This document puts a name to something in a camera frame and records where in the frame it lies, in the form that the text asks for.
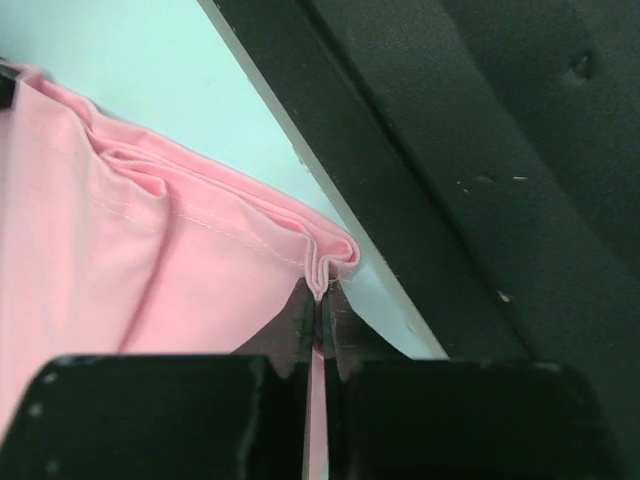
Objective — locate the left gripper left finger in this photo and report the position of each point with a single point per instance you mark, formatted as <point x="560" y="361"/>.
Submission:
<point x="240" y="415"/>

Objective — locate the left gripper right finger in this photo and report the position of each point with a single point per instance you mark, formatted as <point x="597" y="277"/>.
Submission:
<point x="393" y="417"/>

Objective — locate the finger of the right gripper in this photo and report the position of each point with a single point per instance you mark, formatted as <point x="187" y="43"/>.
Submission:
<point x="9" y="77"/>

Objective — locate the pink t shirt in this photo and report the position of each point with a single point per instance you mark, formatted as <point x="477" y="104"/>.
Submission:
<point x="116" y="240"/>

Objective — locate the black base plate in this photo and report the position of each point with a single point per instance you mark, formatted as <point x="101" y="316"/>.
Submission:
<point x="490" y="149"/>

